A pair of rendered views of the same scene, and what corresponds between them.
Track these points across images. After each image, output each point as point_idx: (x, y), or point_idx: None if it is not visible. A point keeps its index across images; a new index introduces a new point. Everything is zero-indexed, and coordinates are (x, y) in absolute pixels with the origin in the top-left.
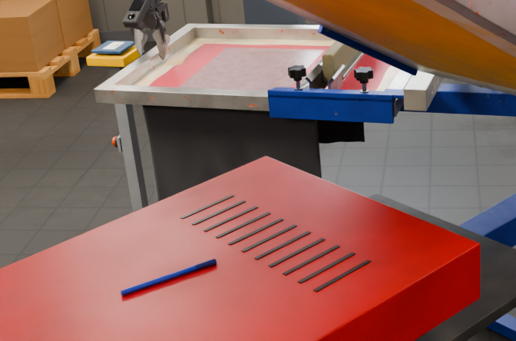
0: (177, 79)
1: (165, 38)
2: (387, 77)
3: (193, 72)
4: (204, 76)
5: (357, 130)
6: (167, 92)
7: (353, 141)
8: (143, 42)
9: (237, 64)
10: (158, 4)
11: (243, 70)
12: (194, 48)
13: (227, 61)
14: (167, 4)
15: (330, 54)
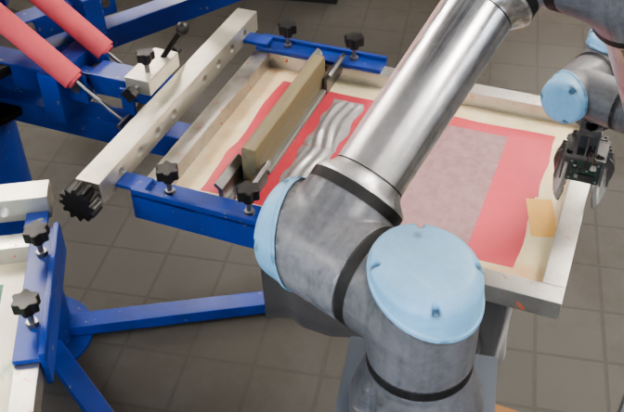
0: (516, 157)
1: (557, 181)
2: (247, 121)
3: (500, 172)
4: (480, 159)
5: (274, 304)
6: (506, 89)
7: (281, 315)
8: (593, 185)
9: (439, 185)
10: (574, 148)
11: (427, 165)
12: (525, 250)
13: (456, 194)
14: (563, 156)
15: (315, 55)
